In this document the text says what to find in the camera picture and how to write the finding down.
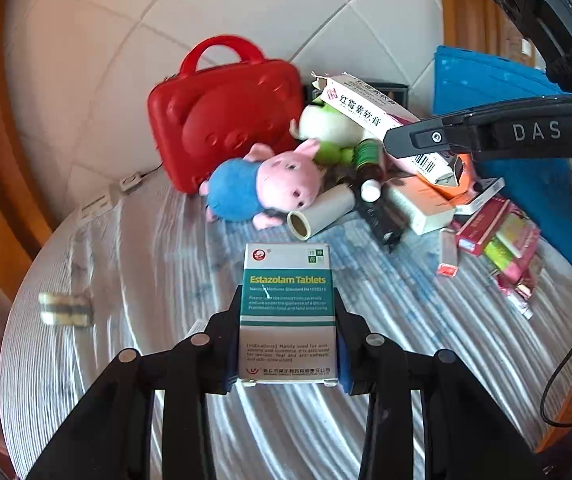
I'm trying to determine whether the pink white ointment box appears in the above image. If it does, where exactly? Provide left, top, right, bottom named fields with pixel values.
left=311, top=71, right=460, bottom=188

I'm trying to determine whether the estazolam tablets box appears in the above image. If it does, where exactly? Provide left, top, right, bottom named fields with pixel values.
left=238, top=243, right=338, bottom=387

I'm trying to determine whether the dark green gift box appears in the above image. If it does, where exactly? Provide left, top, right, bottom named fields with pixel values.
left=302, top=80, right=408, bottom=107

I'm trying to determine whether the green dark glass bottle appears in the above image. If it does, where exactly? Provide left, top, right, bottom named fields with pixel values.
left=353, top=139, right=386, bottom=203

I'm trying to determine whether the pink pig plush orange dress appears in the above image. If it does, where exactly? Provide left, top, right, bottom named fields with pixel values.
left=416, top=152, right=477, bottom=198

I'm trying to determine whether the blue plastic storage crate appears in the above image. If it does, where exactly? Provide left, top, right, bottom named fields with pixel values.
left=432, top=46, right=572, bottom=265

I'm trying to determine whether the white orange medicine box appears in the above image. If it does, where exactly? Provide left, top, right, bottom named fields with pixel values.
left=384, top=176, right=454, bottom=236

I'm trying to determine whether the green frog plush toy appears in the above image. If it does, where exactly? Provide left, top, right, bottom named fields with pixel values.
left=289, top=100, right=364, bottom=166

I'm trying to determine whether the small pink white box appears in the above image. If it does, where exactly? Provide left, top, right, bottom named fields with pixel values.
left=437, top=229, right=458, bottom=278

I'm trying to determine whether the red long medicine box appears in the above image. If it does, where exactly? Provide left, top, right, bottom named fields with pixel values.
left=456, top=196, right=512, bottom=256

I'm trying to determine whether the white cardboard tube roll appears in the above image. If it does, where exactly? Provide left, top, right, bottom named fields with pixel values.
left=287, top=184, right=356, bottom=242

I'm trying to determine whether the green pink wet wipes pack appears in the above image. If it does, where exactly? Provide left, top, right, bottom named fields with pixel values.
left=482, top=211, right=542, bottom=319

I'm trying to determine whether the pink pig plush blue body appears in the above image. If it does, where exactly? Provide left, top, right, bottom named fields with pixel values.
left=199, top=139, right=322, bottom=230

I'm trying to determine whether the red bear toy suitcase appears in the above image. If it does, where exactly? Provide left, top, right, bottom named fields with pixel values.
left=147, top=35, right=303, bottom=195

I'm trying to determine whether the white charger with cable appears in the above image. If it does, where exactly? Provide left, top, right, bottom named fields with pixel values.
left=118, top=164, right=162, bottom=194

